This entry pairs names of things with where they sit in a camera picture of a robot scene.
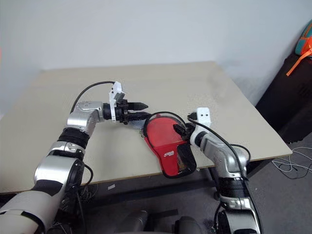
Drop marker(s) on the red mesh pouch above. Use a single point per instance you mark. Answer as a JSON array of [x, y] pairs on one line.
[[168, 150]]

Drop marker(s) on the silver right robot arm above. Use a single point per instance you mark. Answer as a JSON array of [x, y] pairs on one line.
[[219, 156]]

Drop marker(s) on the black cabinet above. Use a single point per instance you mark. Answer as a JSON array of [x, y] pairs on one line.
[[290, 102]]

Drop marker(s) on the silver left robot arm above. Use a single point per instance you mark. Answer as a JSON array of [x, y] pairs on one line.
[[56, 168]]

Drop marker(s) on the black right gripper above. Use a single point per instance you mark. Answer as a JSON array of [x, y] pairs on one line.
[[188, 132]]

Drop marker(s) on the teal orange bag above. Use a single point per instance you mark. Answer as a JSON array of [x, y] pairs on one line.
[[304, 41]]

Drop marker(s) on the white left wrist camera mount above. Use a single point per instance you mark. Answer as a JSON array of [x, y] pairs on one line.
[[117, 89]]

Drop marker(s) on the dark table frame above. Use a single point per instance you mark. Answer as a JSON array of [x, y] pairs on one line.
[[146, 192]]

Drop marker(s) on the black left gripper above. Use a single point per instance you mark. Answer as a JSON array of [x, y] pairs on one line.
[[122, 112]]

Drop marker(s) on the dark grey rounded shape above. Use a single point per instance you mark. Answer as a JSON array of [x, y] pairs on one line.
[[187, 226]]

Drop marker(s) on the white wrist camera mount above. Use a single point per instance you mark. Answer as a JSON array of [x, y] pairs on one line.
[[117, 89], [204, 115]]

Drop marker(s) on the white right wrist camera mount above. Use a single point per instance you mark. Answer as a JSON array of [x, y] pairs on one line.
[[204, 115]]

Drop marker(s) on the small white table edge sticker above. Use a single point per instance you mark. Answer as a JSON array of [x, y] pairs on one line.
[[111, 187]]

